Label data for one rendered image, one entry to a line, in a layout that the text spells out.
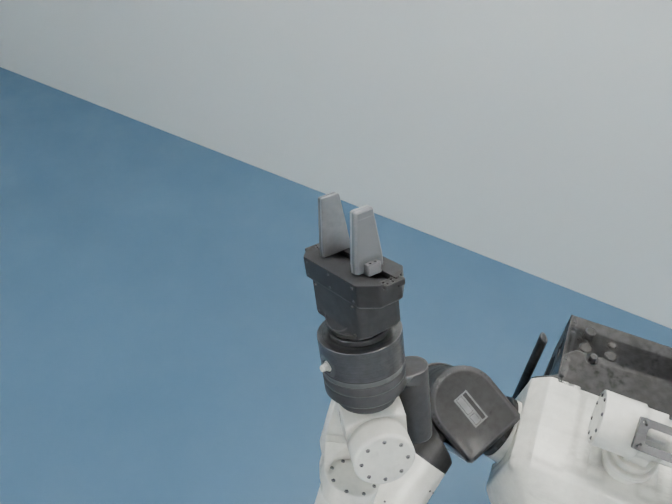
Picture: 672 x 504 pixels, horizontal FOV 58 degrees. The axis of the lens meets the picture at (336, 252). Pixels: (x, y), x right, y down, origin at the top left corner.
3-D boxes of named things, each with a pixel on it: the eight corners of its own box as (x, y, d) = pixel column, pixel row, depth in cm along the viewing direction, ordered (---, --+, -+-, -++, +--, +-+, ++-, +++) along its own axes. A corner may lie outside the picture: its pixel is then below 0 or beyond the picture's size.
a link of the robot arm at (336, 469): (339, 364, 70) (313, 455, 75) (356, 413, 62) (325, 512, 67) (391, 369, 72) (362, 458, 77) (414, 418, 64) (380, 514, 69)
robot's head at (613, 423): (587, 414, 77) (610, 379, 71) (671, 446, 74) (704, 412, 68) (578, 460, 73) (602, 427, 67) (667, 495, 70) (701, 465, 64)
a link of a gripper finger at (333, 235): (316, 200, 57) (324, 259, 60) (343, 191, 59) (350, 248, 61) (307, 197, 58) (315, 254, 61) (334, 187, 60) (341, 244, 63)
